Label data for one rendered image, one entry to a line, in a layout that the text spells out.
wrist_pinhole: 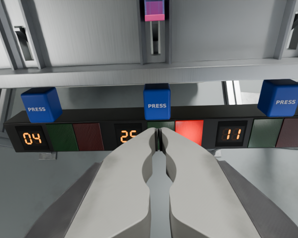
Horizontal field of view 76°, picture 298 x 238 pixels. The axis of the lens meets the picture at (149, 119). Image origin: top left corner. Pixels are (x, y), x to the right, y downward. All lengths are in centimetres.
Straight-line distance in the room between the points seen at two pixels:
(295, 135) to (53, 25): 26
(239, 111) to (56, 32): 19
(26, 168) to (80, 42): 91
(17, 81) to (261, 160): 91
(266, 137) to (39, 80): 23
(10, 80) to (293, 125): 27
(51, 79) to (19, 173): 92
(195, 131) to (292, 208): 84
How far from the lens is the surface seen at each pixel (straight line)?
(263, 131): 24
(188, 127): 21
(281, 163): 101
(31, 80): 18
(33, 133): 25
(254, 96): 102
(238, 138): 23
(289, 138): 25
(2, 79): 19
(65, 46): 19
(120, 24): 17
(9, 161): 111
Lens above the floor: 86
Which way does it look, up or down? 74 degrees down
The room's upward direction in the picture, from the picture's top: 11 degrees counter-clockwise
